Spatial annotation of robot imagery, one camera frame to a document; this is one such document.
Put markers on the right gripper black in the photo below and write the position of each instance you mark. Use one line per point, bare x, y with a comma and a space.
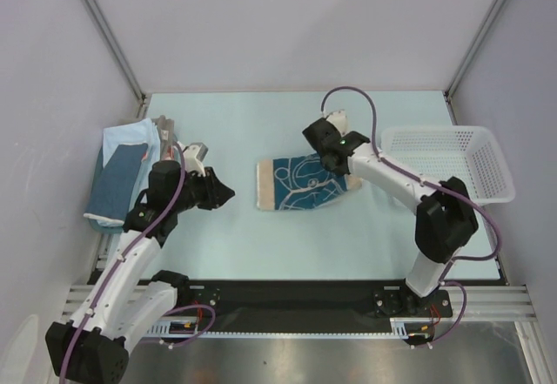
316, 131

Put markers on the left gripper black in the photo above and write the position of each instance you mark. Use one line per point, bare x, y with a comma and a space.
217, 193

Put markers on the teal beige Doraemon towel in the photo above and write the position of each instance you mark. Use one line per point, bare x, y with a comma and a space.
299, 184

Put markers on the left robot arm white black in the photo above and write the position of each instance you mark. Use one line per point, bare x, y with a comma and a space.
95, 344

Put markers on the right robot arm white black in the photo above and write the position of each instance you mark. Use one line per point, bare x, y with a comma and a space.
444, 216

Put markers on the grey pink folded towel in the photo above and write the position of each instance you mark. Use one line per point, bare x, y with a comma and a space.
166, 132

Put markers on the light blue folded towel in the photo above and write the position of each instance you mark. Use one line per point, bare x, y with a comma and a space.
143, 131

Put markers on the dark blue folded towel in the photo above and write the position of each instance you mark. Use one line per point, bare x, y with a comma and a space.
114, 184

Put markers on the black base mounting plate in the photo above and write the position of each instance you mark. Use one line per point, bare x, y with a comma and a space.
314, 300

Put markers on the translucent teal tray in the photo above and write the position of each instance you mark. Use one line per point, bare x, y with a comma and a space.
95, 225

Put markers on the white plastic mesh basket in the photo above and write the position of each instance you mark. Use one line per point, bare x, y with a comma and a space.
470, 153

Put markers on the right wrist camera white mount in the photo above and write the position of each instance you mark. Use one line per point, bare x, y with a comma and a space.
339, 120

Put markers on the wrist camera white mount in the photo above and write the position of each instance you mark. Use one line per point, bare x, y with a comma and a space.
194, 155
339, 120

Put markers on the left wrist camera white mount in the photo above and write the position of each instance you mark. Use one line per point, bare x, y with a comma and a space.
194, 155

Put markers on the right corner aluminium post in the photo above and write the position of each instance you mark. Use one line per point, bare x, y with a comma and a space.
479, 38

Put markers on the corner aluminium post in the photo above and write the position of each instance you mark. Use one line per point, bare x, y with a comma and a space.
101, 23
479, 38

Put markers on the white slotted cable duct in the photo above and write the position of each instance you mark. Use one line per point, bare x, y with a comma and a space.
176, 329

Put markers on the left corner aluminium post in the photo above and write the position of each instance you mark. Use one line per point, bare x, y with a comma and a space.
101, 23

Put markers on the aluminium extrusion rail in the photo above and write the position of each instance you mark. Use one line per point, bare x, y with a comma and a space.
483, 303

